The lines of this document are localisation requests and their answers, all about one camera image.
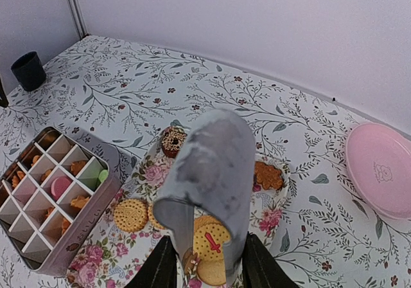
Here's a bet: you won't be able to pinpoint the round waffle cookie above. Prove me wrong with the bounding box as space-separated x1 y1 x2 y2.
113 199 148 233

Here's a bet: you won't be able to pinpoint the chocolate donut cookie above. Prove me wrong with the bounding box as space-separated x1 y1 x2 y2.
161 127 187 158

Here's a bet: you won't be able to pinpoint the green round cookie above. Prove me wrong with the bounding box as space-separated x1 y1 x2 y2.
98 169 109 184

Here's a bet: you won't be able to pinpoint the metal serving tongs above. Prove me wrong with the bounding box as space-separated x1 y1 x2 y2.
153 109 256 285

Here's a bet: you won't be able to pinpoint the left aluminium frame post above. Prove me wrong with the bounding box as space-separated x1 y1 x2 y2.
67 0 88 39

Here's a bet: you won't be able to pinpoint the dark blue cup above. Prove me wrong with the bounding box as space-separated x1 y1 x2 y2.
11 51 46 92

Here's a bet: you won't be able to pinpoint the orange flower cookie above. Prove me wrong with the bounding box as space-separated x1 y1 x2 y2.
12 170 26 188

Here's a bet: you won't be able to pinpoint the orange swirl cookie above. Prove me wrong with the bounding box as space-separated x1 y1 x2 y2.
31 155 41 167

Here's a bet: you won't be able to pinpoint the metal tin with white dividers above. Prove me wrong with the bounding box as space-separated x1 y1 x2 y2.
1 127 121 277

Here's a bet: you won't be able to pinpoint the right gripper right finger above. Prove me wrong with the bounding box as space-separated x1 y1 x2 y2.
242 233 298 288

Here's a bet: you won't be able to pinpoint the brown flower cookie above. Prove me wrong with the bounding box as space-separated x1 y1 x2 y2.
70 160 87 176

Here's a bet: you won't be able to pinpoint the pink round cookie front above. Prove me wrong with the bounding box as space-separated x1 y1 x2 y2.
51 176 73 201

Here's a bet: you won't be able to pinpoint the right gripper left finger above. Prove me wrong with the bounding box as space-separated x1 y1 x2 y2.
127 236 177 288

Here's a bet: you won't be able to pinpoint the pink plate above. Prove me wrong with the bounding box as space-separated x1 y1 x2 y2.
345 123 410 220

